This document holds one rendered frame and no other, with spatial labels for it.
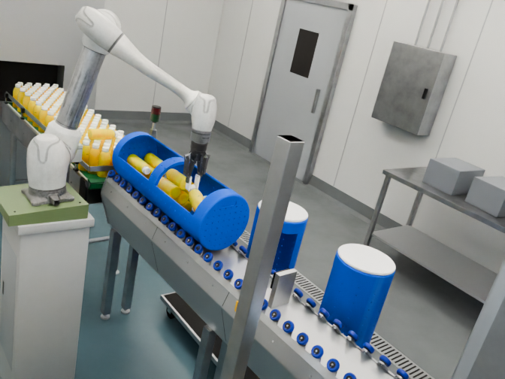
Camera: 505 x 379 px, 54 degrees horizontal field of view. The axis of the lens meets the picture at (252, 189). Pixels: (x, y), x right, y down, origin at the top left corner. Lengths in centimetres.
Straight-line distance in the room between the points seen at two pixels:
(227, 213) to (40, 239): 80
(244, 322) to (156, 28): 623
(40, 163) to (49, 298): 63
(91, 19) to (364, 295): 165
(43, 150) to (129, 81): 533
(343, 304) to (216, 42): 621
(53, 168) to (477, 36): 405
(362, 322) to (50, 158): 157
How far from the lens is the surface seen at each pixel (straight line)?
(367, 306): 240
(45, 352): 267
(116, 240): 306
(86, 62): 235
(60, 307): 254
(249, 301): 163
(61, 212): 227
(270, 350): 197
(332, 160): 614
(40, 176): 227
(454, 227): 528
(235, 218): 227
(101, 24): 216
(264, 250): 153
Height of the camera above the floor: 205
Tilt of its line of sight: 21 degrees down
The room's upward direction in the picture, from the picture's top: 13 degrees clockwise
